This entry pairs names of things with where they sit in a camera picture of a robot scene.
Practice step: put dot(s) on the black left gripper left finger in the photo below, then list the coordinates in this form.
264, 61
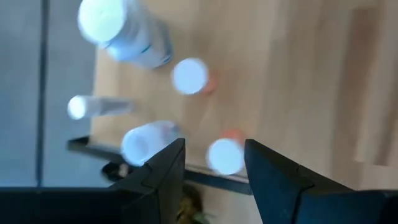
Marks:
155, 193

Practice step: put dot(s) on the clear pill bottle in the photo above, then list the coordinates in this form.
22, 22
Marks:
140, 144

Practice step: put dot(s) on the pink vial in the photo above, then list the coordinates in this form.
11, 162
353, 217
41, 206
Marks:
225, 157

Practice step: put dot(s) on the white bottle with printed label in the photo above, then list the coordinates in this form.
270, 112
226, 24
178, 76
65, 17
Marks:
124, 34

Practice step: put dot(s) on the orange pill bottle white cap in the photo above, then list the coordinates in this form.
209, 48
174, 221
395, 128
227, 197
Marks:
189, 76

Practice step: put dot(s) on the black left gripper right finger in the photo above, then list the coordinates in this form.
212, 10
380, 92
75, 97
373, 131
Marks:
280, 193

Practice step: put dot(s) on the wooden shelf black metal legs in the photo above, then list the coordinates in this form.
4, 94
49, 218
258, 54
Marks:
264, 77

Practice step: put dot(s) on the slim white yellow-label bottle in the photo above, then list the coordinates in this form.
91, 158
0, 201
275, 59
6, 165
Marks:
93, 107

